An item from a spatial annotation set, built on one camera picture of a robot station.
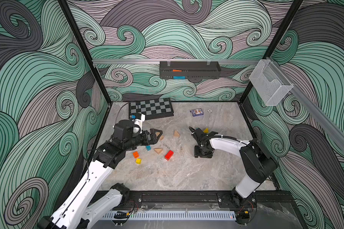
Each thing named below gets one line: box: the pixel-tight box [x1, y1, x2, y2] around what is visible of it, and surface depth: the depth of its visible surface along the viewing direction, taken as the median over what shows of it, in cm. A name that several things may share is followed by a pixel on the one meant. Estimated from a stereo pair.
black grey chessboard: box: [128, 97, 174, 120], surface depth 113 cm
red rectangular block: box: [164, 149, 174, 161], surface depth 89 cm
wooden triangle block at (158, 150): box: [153, 147, 163, 155], surface depth 93 cm
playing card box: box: [189, 107, 204, 117], surface depth 114 cm
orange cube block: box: [132, 151, 140, 159], surface depth 91 cm
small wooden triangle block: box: [173, 129, 181, 138], surface depth 100 cm
